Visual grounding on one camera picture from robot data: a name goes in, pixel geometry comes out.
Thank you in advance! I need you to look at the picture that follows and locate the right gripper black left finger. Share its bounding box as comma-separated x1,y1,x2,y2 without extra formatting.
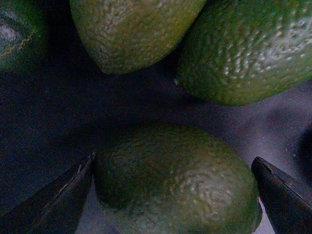
0,155,94,234

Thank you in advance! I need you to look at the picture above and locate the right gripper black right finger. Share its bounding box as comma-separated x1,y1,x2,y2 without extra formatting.
251,157,312,234

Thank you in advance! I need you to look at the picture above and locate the green avocado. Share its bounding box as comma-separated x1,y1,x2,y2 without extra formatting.
93,122,262,234
69,0,206,74
0,0,48,73
177,0,312,106

